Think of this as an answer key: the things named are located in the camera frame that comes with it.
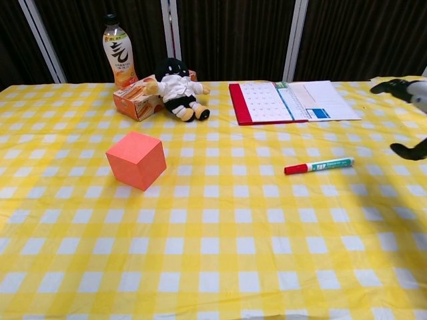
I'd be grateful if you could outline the dark brown curtain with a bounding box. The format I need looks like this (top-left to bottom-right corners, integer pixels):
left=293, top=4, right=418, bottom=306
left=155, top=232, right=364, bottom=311
left=0, top=0, right=427, bottom=91

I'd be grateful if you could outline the yellow checkered tablecloth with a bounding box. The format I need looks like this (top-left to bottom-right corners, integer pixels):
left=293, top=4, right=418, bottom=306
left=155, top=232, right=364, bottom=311
left=0, top=76, right=427, bottom=320

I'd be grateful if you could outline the black and white plush doll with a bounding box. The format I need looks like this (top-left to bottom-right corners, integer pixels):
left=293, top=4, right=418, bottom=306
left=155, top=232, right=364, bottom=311
left=142, top=57, right=212, bottom=123

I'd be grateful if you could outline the red edged desk calendar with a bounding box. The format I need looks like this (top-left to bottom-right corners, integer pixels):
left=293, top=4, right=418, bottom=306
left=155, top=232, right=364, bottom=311
left=228, top=80, right=363, bottom=127

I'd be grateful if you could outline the white frame post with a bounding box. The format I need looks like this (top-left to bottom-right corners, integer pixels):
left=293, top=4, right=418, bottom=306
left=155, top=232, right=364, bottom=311
left=160, top=0, right=183, bottom=61
left=282, top=0, right=309, bottom=83
left=18, top=0, right=67, bottom=84

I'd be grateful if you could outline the orange tissue box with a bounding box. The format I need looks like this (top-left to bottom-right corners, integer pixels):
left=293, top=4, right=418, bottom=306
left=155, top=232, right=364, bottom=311
left=112, top=69, right=198, bottom=122

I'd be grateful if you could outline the red capped green marker pen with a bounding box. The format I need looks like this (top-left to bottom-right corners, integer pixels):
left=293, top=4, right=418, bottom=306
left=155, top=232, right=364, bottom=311
left=284, top=157, right=355, bottom=176

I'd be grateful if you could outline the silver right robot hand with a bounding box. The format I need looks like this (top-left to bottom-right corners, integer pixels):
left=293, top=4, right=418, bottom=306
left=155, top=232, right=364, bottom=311
left=370, top=78, right=427, bottom=161

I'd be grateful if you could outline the orange drink bottle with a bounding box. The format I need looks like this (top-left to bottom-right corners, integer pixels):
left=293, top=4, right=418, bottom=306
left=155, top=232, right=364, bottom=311
left=102, top=13, right=139, bottom=89

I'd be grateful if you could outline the orange cube block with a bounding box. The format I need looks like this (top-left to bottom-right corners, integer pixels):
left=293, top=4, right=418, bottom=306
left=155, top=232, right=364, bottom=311
left=105, top=131, right=167, bottom=192

